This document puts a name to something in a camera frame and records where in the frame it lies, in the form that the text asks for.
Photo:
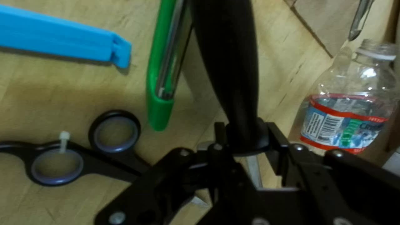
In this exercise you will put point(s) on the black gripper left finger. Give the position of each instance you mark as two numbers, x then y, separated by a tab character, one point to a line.
159	194

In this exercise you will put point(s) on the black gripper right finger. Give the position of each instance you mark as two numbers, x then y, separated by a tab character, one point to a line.
333	189

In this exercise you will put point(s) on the green sheathed knife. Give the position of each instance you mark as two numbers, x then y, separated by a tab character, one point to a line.
169	46

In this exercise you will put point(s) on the lying plastic water bottle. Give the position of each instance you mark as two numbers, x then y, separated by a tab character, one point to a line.
350	102

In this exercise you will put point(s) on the black scissors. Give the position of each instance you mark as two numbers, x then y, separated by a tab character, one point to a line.
119	161

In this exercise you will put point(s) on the blue plastic clip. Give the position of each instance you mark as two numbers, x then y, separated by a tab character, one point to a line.
38	32

